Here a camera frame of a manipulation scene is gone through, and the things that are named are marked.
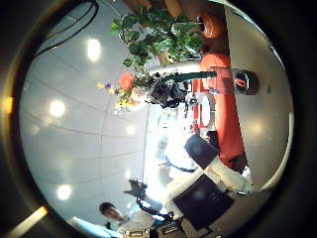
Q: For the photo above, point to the black equipment box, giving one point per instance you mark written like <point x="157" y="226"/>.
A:
<point x="203" y="201"/>

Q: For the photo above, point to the terracotta plant pot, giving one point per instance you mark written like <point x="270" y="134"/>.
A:
<point x="211" y="26"/>

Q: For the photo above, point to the green leafy plant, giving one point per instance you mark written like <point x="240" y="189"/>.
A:
<point x="158" y="43"/>

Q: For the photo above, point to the orange sofa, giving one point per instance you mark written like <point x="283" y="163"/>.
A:
<point x="228" y="125"/>

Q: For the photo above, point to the dark-haired person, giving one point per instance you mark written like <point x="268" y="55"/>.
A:
<point x="132" y="221"/>

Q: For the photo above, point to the colourful flower bouquet green stem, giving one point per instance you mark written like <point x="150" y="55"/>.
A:
<point x="126" y="81"/>

